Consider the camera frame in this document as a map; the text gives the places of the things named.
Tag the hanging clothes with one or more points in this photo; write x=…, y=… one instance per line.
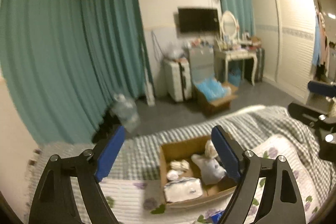
x=321, y=53

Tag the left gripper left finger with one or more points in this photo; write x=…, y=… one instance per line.
x=54, y=199

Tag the white suitcase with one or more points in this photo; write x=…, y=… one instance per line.
x=178, y=79

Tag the white sliding wardrobe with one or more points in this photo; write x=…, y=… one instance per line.
x=287, y=32

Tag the floor box of bottles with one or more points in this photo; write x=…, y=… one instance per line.
x=214, y=96

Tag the floral quilted bedspread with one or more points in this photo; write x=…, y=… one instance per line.
x=142, y=201

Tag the white oval vanity mirror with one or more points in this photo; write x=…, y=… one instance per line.
x=229, y=26

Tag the teal curtain left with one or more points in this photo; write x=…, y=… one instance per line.
x=64, y=60

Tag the floral tissue paper pack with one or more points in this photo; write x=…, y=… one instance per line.
x=183, y=189

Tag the checkered grey blanket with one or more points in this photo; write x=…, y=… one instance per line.
x=138, y=159

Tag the white dressing table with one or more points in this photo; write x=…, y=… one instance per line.
x=222, y=59

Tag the small grey fridge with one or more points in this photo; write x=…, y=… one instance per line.
x=201, y=61

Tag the blue Vinda tissue pack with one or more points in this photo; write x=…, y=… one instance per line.
x=215, y=218

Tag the black wall television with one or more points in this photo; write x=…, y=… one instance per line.
x=198, y=20

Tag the clear water jug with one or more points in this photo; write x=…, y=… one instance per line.
x=126, y=111

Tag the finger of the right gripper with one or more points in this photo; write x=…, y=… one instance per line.
x=323, y=89
x=303, y=113

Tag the brown cardboard box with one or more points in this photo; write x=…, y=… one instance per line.
x=183, y=150

